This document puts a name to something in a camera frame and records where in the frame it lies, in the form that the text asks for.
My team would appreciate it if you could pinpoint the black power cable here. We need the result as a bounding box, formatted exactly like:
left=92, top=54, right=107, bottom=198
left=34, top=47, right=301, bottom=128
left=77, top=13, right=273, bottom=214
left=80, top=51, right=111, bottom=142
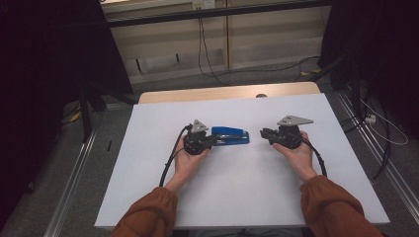
left=198, top=8, right=321, bottom=79
left=197, top=8, right=232, bottom=87

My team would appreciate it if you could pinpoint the person's right hand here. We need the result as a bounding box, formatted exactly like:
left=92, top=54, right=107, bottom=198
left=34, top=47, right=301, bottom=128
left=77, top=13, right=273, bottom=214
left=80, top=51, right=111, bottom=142
left=272, top=130, right=319, bottom=183

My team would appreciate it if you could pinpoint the white cable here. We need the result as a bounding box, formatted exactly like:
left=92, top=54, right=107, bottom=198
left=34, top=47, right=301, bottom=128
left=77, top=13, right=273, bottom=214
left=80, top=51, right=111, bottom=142
left=360, top=98, right=410, bottom=147

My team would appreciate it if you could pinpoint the aluminium floor rail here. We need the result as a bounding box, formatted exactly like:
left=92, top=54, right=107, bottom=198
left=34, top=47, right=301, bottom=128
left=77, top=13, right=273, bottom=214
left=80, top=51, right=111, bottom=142
left=42, top=127, right=99, bottom=237
left=335, top=91, right=419, bottom=216

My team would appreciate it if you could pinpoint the white wall outlet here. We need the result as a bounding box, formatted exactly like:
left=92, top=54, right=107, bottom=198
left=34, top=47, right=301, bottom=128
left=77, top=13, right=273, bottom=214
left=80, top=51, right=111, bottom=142
left=192, top=0, right=217, bottom=10

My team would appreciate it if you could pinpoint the person's left hand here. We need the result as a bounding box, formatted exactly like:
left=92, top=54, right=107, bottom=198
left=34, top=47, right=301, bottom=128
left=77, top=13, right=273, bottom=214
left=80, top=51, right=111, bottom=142
left=172, top=144, right=211, bottom=183

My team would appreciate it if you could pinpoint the beige wooden cabinet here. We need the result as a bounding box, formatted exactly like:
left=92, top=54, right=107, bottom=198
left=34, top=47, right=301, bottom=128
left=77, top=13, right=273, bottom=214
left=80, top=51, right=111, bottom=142
left=100, top=0, right=332, bottom=85

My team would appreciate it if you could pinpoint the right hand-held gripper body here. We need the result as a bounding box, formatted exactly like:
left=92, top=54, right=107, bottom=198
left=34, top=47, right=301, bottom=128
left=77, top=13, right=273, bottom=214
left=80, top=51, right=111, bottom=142
left=269, top=115, right=315, bottom=150

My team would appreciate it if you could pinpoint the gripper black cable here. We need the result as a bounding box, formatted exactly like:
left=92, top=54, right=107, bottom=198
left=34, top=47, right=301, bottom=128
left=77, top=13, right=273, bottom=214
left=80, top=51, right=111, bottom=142
left=299, top=135, right=328, bottom=178
left=158, top=123, right=193, bottom=189

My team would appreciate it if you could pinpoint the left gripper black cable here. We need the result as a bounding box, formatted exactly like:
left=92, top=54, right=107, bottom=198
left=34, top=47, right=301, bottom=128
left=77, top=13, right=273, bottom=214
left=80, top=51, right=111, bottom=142
left=158, top=123, right=193, bottom=189

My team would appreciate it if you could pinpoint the white table cover sheet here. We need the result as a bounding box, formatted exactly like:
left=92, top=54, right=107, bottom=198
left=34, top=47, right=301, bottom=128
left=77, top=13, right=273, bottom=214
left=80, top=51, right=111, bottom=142
left=94, top=93, right=390, bottom=229

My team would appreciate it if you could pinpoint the black curtain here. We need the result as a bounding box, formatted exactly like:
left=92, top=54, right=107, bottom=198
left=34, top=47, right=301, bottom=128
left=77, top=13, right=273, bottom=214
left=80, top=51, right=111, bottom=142
left=317, top=0, right=419, bottom=141
left=0, top=0, right=135, bottom=225

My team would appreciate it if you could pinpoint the blue stapler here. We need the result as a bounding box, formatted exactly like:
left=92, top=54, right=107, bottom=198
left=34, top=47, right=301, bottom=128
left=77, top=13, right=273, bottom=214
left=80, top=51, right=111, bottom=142
left=210, top=125, right=251, bottom=147

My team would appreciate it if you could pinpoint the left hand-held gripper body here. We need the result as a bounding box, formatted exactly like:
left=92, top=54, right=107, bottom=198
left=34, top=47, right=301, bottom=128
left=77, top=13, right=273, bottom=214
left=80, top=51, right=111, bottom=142
left=182, top=118, right=217, bottom=156

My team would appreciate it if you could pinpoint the black metal stand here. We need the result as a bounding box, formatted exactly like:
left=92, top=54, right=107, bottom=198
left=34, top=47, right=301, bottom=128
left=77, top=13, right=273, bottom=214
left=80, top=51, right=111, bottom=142
left=78, top=83, right=136, bottom=143

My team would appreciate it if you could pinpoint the wooden table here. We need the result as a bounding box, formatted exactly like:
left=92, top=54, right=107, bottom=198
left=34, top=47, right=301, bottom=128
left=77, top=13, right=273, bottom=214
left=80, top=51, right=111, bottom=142
left=137, top=81, right=321, bottom=105

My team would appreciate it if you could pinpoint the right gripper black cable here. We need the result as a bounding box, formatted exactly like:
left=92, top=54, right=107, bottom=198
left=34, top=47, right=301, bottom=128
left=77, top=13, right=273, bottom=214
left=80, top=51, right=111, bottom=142
left=299, top=135, right=328, bottom=178

